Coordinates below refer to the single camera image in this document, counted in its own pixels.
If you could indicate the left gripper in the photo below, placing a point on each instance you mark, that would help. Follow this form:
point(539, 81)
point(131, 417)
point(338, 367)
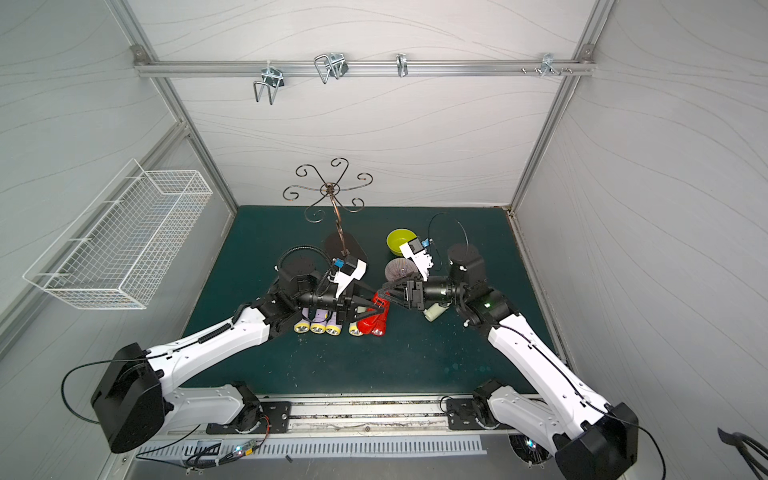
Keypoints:
point(350, 302)

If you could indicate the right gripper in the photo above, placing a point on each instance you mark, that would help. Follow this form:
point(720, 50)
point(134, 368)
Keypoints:
point(411, 294)

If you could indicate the pale green flashlight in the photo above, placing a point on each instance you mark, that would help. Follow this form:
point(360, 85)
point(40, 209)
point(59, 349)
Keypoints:
point(433, 312)
point(353, 330)

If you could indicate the red flashlight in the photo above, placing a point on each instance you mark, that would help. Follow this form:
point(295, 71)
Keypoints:
point(364, 326)
point(378, 321)

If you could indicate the purple flashlight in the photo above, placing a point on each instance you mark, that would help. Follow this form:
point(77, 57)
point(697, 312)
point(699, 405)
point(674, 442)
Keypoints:
point(332, 325)
point(303, 324)
point(319, 322)

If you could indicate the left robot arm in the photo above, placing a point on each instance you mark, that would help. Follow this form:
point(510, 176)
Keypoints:
point(141, 393)

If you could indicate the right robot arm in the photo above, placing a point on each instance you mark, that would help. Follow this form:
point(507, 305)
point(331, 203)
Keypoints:
point(588, 437)

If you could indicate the pink patterned bowl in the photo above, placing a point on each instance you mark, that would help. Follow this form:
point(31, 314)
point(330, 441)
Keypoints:
point(399, 268)

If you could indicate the lime green bowl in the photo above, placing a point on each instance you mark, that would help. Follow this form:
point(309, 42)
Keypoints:
point(396, 238)

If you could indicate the small metal hook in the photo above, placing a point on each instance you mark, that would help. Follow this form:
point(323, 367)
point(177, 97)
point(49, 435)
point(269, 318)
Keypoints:
point(401, 65)

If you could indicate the metal double hook middle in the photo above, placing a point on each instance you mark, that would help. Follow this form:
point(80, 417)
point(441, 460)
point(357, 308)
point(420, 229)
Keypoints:
point(331, 65)

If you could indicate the metal double hook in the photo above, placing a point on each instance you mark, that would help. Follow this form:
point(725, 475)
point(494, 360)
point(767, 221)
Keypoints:
point(331, 65)
point(272, 79)

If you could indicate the metal double hook left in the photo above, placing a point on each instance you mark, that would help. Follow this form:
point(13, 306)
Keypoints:
point(272, 79)

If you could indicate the metal hook right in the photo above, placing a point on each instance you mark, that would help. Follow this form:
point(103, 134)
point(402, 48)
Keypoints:
point(546, 67)

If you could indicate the black object at corner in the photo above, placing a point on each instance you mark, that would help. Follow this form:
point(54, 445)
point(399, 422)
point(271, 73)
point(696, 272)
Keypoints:
point(752, 451)

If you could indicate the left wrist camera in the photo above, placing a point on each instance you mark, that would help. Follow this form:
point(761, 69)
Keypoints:
point(344, 272)

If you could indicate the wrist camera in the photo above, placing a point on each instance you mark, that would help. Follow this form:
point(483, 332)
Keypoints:
point(417, 252)
point(344, 272)

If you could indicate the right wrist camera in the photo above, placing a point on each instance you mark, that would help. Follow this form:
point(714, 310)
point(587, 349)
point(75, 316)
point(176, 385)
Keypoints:
point(417, 252)

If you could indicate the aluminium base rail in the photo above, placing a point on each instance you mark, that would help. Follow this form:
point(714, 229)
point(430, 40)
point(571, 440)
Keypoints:
point(360, 414)

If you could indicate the copper wire jewelry stand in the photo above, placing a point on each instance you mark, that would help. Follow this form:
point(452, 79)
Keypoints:
point(341, 243)

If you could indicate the aluminium top rail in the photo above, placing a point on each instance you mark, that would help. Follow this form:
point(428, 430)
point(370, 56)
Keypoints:
point(357, 68)

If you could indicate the white wire basket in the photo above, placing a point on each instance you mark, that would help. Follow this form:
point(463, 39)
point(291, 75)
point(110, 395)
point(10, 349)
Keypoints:
point(115, 254)

